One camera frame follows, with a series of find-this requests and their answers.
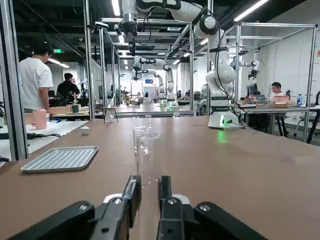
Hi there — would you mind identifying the tripod stand with glass funnel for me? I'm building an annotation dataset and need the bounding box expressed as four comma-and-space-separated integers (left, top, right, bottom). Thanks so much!
101, 98, 120, 125

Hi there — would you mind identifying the aluminium frame post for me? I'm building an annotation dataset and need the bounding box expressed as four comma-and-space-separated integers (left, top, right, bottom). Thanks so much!
83, 0, 97, 121
0, 0, 29, 162

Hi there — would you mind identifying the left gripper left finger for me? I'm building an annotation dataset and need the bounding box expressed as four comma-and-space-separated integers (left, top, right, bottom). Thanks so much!
9, 174, 142, 240

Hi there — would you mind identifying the aluminium cage frame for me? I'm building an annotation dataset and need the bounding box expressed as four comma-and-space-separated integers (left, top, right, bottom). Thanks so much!
234, 21, 319, 145

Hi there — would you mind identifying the pink cup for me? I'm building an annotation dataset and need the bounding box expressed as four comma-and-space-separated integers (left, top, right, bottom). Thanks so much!
30, 108, 48, 130

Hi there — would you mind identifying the person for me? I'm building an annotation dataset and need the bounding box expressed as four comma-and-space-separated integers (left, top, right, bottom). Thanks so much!
56, 72, 81, 107
267, 81, 287, 98
18, 44, 55, 118

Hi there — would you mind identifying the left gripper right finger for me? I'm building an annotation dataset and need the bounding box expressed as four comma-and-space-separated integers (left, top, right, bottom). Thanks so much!
156, 175, 267, 240

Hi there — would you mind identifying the clear glass test tube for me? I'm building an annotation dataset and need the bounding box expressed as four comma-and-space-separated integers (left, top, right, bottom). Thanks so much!
136, 132, 162, 189

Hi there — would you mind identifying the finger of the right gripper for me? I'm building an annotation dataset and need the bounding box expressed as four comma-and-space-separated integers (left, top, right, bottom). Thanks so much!
130, 36, 138, 58

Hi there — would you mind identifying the clear glass beaker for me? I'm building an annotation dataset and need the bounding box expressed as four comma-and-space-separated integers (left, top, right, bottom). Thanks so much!
132, 125, 153, 158

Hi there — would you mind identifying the ribbed metal tray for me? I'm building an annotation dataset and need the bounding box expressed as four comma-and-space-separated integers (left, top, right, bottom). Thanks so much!
20, 145, 100, 175

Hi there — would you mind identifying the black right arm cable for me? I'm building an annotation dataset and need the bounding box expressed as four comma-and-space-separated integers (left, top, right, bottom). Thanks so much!
134, 0, 251, 128

